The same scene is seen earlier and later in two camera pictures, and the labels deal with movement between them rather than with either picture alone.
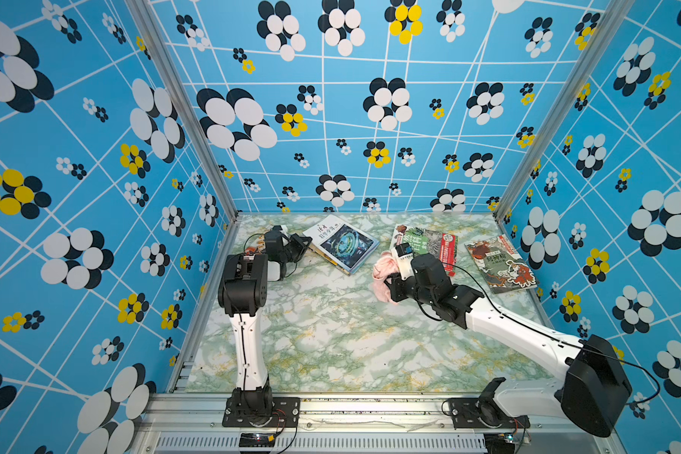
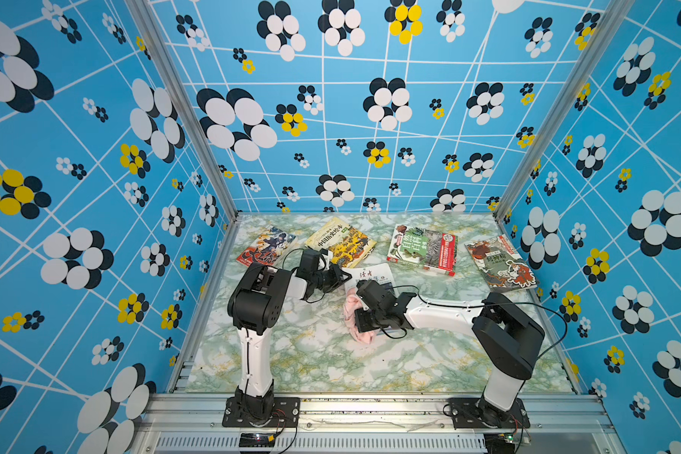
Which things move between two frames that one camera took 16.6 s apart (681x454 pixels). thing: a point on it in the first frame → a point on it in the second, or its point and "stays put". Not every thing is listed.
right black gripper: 395,287 → 358,318
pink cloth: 386,265 → 352,303
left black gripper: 296,243 → 336,273
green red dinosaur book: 423,241 stays put
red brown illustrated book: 501,265 stays put
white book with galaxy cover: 340,243 → 381,273
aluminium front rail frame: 194,424 stays put
